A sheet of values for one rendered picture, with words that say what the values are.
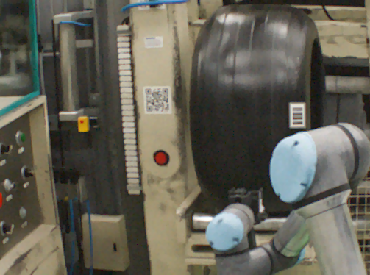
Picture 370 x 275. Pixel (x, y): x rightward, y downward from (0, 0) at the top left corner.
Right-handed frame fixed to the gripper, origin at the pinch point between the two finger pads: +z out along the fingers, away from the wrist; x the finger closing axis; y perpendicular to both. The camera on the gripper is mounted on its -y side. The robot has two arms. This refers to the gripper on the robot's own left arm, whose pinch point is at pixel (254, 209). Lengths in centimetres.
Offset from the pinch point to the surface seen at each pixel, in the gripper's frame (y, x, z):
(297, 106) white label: 24.9, -10.4, 3.1
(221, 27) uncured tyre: 44.1, 10.1, 12.3
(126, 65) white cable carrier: 34, 39, 22
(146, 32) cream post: 43, 32, 19
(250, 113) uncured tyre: 23.2, 1.2, 1.6
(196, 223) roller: -8.0, 19.5, 17.9
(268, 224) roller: -8.0, -0.3, 17.9
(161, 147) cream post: 11.7, 30.2, 23.3
